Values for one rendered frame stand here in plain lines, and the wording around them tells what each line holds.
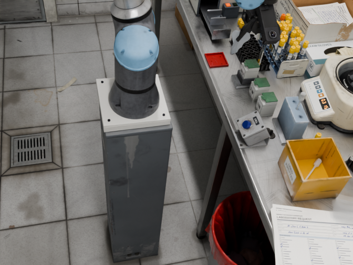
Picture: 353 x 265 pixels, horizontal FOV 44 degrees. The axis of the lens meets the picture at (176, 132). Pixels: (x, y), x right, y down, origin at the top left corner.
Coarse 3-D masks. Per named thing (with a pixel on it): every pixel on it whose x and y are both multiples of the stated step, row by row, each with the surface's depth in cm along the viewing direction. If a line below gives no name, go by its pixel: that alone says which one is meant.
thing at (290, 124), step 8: (296, 96) 128; (288, 104) 125; (296, 104) 126; (280, 112) 132; (288, 112) 125; (296, 112) 123; (304, 112) 124; (280, 120) 132; (288, 120) 126; (296, 120) 121; (304, 120) 122; (280, 128) 131; (288, 128) 126; (296, 128) 123; (304, 128) 124; (280, 136) 129; (288, 136) 126; (296, 136) 126
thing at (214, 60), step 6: (204, 54) 151; (210, 54) 152; (216, 54) 152; (222, 54) 153; (210, 60) 150; (216, 60) 150; (222, 60) 151; (210, 66) 147; (216, 66) 148; (222, 66) 149
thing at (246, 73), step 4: (244, 68) 139; (252, 68) 138; (256, 68) 138; (244, 72) 139; (248, 72) 139; (252, 72) 139; (256, 72) 139; (244, 76) 140; (248, 76) 140; (252, 76) 140; (256, 76) 141
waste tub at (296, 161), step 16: (288, 144) 115; (304, 144) 118; (320, 144) 120; (288, 160) 116; (304, 160) 124; (336, 160) 116; (288, 176) 117; (304, 176) 121; (320, 176) 121; (336, 176) 117; (304, 192) 113; (320, 192) 114; (336, 192) 116
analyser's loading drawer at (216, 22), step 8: (200, 8) 164; (208, 8) 164; (216, 8) 164; (208, 16) 159; (216, 16) 160; (208, 24) 157; (216, 24) 157; (224, 24) 158; (216, 32) 153; (224, 32) 154
